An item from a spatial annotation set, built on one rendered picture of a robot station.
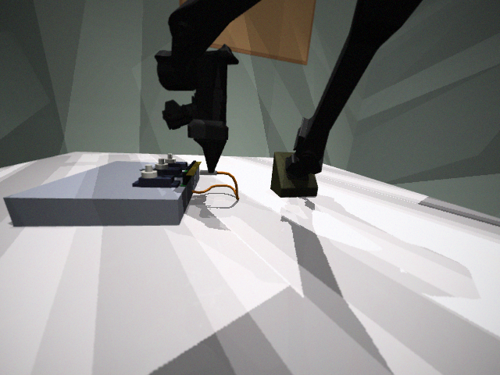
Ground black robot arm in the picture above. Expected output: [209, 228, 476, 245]
[155, 0, 423, 180]

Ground black pin header strip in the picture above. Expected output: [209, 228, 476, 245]
[181, 160, 196, 187]

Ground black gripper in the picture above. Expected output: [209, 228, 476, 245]
[187, 87, 228, 173]

